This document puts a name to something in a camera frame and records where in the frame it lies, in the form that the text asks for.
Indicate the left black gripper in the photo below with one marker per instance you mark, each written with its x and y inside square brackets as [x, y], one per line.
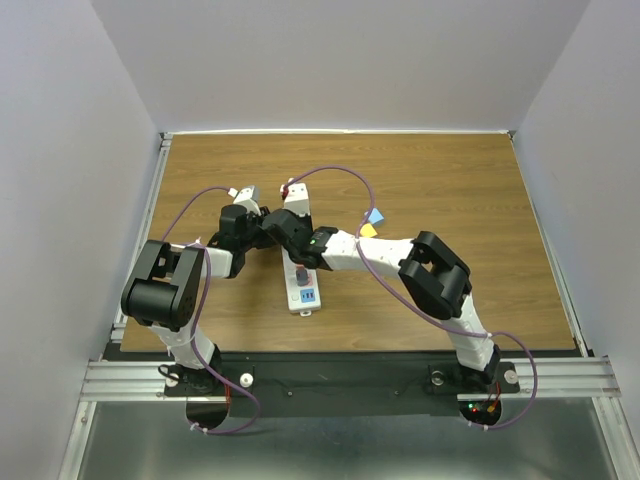
[251, 217]

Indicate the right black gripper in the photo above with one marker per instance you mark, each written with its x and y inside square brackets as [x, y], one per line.
[303, 220]

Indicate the dark grey plug adapter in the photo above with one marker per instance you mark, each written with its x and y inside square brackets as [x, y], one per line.
[302, 276]

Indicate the white power strip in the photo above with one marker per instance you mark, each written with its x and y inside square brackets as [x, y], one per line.
[302, 300]

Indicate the yellow plug adapter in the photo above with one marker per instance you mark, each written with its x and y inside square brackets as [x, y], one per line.
[368, 231]

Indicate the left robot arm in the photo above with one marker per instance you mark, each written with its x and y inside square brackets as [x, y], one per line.
[161, 292]

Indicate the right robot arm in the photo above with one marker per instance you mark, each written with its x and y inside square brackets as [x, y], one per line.
[423, 273]

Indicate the blue plug adapter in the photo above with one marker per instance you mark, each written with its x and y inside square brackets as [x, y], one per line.
[375, 217]

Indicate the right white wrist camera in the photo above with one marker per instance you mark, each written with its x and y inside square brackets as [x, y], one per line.
[296, 199]

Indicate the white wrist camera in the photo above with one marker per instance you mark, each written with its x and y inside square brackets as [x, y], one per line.
[296, 199]
[248, 197]

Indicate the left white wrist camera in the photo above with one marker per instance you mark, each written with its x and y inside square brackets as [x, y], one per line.
[248, 197]

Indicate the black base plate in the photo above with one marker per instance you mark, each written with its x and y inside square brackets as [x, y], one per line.
[334, 384]

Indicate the aluminium frame rail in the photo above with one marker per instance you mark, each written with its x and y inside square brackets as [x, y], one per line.
[564, 423]

